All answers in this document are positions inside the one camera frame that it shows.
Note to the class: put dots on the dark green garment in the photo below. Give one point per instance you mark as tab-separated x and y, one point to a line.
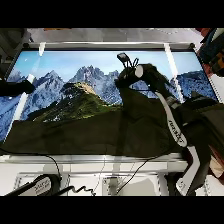
100	133

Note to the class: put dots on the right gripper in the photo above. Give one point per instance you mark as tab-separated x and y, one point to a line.
125	78

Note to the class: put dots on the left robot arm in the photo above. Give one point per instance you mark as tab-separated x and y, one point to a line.
40	185

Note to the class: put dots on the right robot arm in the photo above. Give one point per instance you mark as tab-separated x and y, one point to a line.
174	124

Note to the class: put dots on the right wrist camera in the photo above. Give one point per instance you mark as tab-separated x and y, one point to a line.
122	56

